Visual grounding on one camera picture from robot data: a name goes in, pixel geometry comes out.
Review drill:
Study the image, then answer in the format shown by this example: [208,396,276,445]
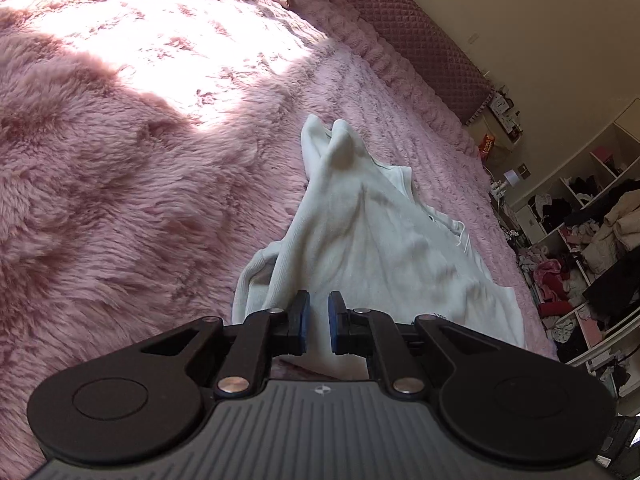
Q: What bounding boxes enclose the pink quilted headboard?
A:
[285,0,493,126]

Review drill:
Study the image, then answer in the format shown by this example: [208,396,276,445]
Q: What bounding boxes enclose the white open shelf unit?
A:
[510,105,640,396]

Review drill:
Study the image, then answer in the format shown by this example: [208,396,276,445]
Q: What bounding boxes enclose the pink fluffy blanket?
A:
[0,0,558,466]

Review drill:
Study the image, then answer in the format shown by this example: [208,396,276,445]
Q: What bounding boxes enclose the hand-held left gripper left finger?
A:
[125,290,311,397]

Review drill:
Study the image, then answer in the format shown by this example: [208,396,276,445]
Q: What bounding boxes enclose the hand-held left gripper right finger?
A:
[327,291,506,395]

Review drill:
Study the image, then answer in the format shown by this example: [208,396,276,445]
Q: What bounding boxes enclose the black hanging coat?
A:
[582,260,640,331]

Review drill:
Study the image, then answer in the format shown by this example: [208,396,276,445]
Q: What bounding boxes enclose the beige puffy coat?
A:
[582,192,640,273]

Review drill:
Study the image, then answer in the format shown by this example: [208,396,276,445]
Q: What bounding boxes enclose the white printed sweatshirt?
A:
[231,114,528,381]

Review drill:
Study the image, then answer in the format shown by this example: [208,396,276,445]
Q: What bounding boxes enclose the red clothes pile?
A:
[537,297,576,318]

